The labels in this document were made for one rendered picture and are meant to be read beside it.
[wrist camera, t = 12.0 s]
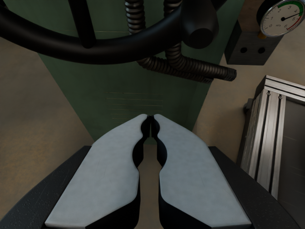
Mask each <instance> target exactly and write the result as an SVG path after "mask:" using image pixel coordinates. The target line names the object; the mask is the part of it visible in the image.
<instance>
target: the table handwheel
mask: <svg viewBox="0 0 305 229"><path fill-rule="evenodd" d="M226 1H227V0H211V2H212V4H213V6H214V8H215V10H216V12H217V11H218V10H219V9H220V8H221V7H222V6H223V5H224V3H225V2H226ZM68 2H69V6H70V9H71V12H72V16H73V19H74V23H75V26H76V29H77V33H78V36H79V37H74V36H69V35H64V34H61V33H58V32H55V31H52V30H49V29H47V28H44V27H42V26H39V25H37V24H35V23H33V22H30V21H28V20H26V19H24V18H22V17H21V16H19V15H17V14H15V13H13V12H12V11H10V10H8V9H7V8H5V7H3V6H2V5H0V37H2V38H4V39H6V40H8V41H10V42H12V43H14V44H17V45H19V46H21V47H24V48H26V49H29V50H31V51H34V52H37V53H40V54H43V55H46V56H49V57H53V58H56V59H60V60H65V61H70V62H74V63H81V64H90V65H115V64H123V63H128V62H133V61H137V60H142V59H145V58H148V57H151V56H154V55H156V54H159V53H161V52H163V51H165V50H167V49H169V48H171V47H173V46H175V45H176V44H178V43H180V42H181V41H182V37H181V31H180V13H181V4H182V3H181V4H180V5H179V6H178V7H177V8H175V9H174V10H173V11H172V12H171V13H170V14H168V15H167V16H166V17H164V18H163V19H162V20H160V21H159V22H157V23H155V24H154V25H152V26H150V27H148V28H146V29H144V30H142V31H140V32H137V33H134V34H131V35H127V36H124V37H119V38H112V39H96V37H95V33H94V29H93V24H92V21H91V17H90V13H89V9H88V5H87V1H86V0H68Z"/></svg>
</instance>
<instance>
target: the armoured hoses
mask: <svg viewBox="0 0 305 229"><path fill-rule="evenodd" d="M181 3H182V0H164V2H163V5H164V8H163V11H164V15H163V16H164V17H166V16H167V15H168V14H170V13H171V12H172V11H173V10H174V9H175V8H177V7H178V6H179V5H180V4H181ZM143 4H144V0H125V1H124V5H125V11H126V16H127V20H126V21H127V22H128V25H127V26H128V31H129V35H131V34H134V33H137V32H140V31H142V30H144V29H146V26H145V24H146V22H145V16H144V15H145V11H144V5H143ZM181 43H182V42H180V43H178V44H176V45H175V46H173V47H171V48H169V49H167V50H165V57H166V58H167V60H166V59H163V58H159V57H156V56H151V57H148V58H145V59H142V60H137V61H136V62H137V63H138V64H139V66H142V67H143V68H144V69H147V70H151V71H154V72H158V73H161V74H163V73H164V74H167V75H171V76H172V75H173V76H176V77H179V78H184V79H188V80H193V81H197V82H200V83H205V84H210V83H211V82H212V81H213V80H214V78H215V79H220V80H226V81H233V80H234V79H235V78H236V75H237V72H236V70H235V69H232V68H228V67H225V66H220V65H216V64H213V63H210V62H205V61H201V60H197V59H193V58H190V57H186V56H183V55H182V54H181Z"/></svg>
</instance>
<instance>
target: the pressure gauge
mask: <svg viewBox="0 0 305 229"><path fill-rule="evenodd" d="M301 12H302V13H301ZM298 13H300V14H298ZM296 14H298V15H296ZM293 15H295V16H293ZM290 16H293V17H290ZM282 17H285V18H288V17H290V18H288V19H286V20H284V21H281V18H282ZM304 18H305V0H265V1H264V2H263V3H262V4H261V6H260V7H259V9H258V12H257V14H256V20H257V23H258V25H259V27H260V32H259V34H258V38H260V39H265V38H266V37H279V36H282V35H285V34H287V33H289V32H291V31H292V30H294V29H295V28H296V27H297V26H299V25H300V24H301V22H302V21H303V20H304Z"/></svg>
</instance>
